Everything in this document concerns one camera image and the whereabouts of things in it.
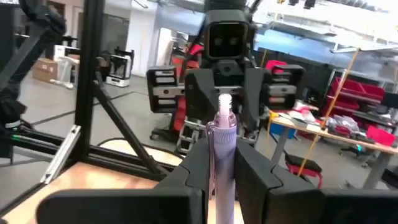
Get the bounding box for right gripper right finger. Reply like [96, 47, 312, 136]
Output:
[234, 138, 398, 224]

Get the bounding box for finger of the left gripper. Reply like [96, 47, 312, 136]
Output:
[242, 68, 272, 134]
[185, 68, 218, 124]

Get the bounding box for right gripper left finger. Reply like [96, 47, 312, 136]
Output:
[36, 138, 212, 224]

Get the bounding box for purple translucent pen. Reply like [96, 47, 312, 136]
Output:
[205, 92, 239, 224]

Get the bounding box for blue storage bin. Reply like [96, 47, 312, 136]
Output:
[269, 121, 297, 140]

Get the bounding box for black and red stool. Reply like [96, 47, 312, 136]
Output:
[283, 153, 325, 190]

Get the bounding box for white and black machine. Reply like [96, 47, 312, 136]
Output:
[104, 46, 135, 88]

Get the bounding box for wooden workbench grey legs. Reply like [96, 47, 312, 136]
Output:
[267, 107, 398, 191]

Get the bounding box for clear plastic bags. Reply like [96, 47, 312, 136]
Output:
[326, 114, 361, 134]

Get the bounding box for red storage bins rack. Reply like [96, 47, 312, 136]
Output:
[322, 76, 388, 121]

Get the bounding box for red storage bin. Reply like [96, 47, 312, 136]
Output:
[366, 124, 396, 147]

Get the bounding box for small white desk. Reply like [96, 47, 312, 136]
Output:
[49, 44, 80, 90]

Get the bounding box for cardboard box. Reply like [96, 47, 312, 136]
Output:
[32, 57, 60, 83]

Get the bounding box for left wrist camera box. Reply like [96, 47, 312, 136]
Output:
[203, 9, 250, 60]

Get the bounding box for yellow cable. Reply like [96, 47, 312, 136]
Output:
[297, 46, 361, 178]

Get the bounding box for silver metal bracket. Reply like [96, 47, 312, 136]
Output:
[39, 124, 82, 185]

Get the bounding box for black aluminium table frame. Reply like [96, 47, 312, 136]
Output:
[0, 0, 177, 183]

